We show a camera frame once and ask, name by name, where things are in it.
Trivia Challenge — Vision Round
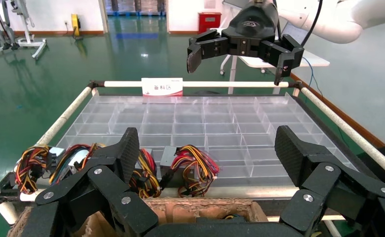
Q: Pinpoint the red metal cabinet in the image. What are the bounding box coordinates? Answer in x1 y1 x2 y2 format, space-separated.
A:
198 12 222 35

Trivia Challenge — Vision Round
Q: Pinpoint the yellow cable reel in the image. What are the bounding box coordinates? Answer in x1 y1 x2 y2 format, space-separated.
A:
71 13 82 37

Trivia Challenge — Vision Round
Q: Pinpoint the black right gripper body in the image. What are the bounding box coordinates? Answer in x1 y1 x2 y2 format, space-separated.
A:
221 2 280 58

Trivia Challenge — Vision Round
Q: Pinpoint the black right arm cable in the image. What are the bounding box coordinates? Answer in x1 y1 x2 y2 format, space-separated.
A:
300 0 324 47

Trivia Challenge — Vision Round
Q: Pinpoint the silver power supply with wires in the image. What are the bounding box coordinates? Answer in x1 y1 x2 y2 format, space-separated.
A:
159 145 221 198
49 143 106 186
14 145 65 194

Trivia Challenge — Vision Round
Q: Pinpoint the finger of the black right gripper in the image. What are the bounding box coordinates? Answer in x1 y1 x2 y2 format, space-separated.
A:
261 34 305 86
186 29 232 74

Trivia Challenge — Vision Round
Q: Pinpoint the brown cardboard divider box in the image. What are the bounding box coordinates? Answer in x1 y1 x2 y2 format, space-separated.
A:
7 197 269 237

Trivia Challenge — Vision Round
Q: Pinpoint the red white label card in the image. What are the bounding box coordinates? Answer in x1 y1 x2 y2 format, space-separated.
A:
141 77 184 97

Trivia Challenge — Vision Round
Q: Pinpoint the power supply cables middle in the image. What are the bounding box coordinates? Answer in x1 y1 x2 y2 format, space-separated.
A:
128 148 163 199

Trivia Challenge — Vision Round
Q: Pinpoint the white office table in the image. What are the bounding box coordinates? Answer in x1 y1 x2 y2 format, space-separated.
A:
220 49 331 95

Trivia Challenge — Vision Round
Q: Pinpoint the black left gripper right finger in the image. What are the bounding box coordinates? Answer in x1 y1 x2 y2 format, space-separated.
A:
274 125 385 237

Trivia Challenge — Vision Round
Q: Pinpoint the blue network cable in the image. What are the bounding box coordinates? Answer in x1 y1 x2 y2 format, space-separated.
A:
301 56 324 99

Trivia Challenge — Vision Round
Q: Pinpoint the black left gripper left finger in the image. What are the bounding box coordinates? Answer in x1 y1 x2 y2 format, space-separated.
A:
20 127 160 237

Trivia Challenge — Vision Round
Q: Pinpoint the white metal floor stand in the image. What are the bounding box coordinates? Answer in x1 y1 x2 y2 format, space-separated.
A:
10 0 48 60

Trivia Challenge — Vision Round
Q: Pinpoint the clear acrylic divider tray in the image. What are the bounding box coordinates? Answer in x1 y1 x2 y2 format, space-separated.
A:
56 93 358 188

